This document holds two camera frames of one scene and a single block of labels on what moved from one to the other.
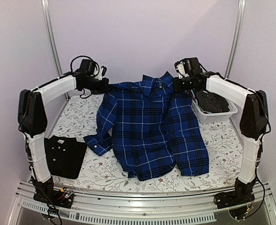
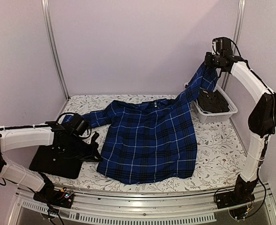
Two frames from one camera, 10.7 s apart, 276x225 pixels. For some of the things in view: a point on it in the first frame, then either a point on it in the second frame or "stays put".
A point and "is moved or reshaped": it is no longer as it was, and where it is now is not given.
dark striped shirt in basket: [211, 102] stays put
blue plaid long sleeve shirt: [152, 127] is moved or reshaped
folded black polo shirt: [65, 155] stays put
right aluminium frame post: [239, 24] stays put
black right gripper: [178, 87] -> [208, 60]
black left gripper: [105, 88] -> [92, 152]
